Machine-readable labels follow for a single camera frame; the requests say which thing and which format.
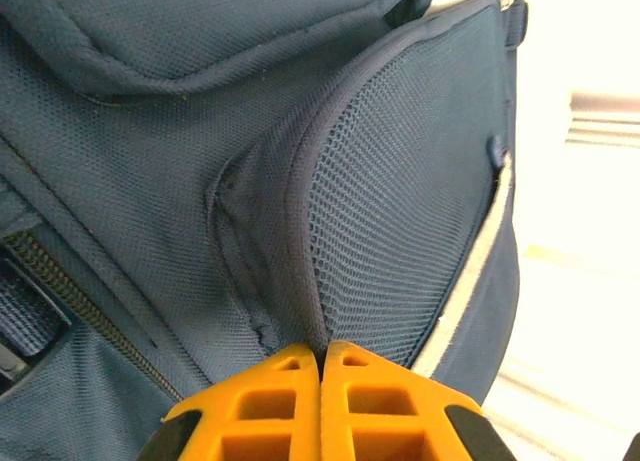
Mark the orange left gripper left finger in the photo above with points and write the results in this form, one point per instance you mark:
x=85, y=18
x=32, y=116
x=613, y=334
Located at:
x=300, y=421

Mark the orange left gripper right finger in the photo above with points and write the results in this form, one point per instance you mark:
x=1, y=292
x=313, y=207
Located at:
x=335, y=421

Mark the navy blue backpack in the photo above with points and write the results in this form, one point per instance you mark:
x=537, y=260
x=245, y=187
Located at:
x=200, y=156

